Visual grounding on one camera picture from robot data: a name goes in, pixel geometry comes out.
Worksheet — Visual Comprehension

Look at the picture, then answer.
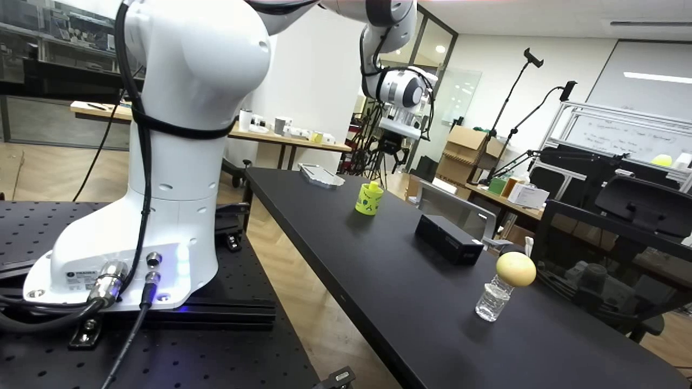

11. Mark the long wooden desk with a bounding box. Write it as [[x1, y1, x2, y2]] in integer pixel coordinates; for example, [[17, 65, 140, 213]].
[[70, 99, 355, 174]]

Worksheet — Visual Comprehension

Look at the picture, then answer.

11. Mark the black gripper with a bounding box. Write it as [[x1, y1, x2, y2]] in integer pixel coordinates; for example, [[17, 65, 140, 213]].
[[366, 117, 418, 180]]

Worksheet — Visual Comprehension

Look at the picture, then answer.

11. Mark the grey connector base cable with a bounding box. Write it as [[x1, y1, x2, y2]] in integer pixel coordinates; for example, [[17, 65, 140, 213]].
[[0, 262, 133, 334]]

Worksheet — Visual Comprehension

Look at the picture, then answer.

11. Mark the whiteboard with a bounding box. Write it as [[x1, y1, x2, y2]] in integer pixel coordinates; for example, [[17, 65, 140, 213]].
[[539, 99, 692, 174]]

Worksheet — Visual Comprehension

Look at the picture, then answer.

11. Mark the metal base mounting bracket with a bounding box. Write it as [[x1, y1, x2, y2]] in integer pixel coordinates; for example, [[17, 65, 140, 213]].
[[68, 314, 104, 352]]

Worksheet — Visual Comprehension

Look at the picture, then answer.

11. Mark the brown cardboard box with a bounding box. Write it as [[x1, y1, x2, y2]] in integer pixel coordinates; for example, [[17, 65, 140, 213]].
[[435, 125, 507, 187]]

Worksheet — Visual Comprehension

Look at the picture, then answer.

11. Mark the black hanging cable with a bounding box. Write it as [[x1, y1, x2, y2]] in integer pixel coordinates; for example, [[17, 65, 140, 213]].
[[72, 106, 121, 203]]

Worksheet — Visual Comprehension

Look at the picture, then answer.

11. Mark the black camera stand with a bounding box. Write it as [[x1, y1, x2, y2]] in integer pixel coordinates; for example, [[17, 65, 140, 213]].
[[495, 78, 580, 181], [484, 45, 548, 181]]

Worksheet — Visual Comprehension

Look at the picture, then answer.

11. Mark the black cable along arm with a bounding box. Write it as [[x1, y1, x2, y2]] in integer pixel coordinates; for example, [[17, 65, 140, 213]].
[[113, 0, 236, 298]]

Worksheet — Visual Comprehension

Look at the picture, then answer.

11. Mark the black edge clamp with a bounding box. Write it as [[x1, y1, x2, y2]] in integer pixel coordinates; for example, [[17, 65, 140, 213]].
[[311, 365, 359, 389]]

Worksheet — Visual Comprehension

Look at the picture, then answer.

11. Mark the grey flat panel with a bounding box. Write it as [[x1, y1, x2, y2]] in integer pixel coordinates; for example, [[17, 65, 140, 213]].
[[418, 180, 500, 244]]

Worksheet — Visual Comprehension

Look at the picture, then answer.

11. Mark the black perforated breadboard base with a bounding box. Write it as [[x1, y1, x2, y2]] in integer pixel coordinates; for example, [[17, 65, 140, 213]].
[[0, 200, 322, 389]]

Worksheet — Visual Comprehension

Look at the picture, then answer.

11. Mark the yellow-green mug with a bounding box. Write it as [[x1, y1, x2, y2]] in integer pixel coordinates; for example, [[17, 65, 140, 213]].
[[353, 180, 384, 218]]

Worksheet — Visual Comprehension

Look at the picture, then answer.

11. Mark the dark equipment shelf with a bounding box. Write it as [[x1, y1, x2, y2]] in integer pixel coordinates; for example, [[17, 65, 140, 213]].
[[0, 0, 126, 97]]

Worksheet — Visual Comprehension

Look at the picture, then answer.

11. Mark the black rectangular box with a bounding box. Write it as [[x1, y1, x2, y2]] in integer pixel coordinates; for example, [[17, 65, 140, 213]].
[[413, 213, 487, 266]]

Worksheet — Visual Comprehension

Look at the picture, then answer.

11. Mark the yellow egg-shaped ball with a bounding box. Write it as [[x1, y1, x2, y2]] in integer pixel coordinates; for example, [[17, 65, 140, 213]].
[[493, 250, 539, 291]]

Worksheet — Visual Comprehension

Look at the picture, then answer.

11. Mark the clear drinking glass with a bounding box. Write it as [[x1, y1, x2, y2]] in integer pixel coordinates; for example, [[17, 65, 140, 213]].
[[474, 280, 514, 324]]

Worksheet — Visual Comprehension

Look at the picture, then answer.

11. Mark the black base cable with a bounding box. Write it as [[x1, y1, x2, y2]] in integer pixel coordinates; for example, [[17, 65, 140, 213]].
[[99, 251, 165, 389]]

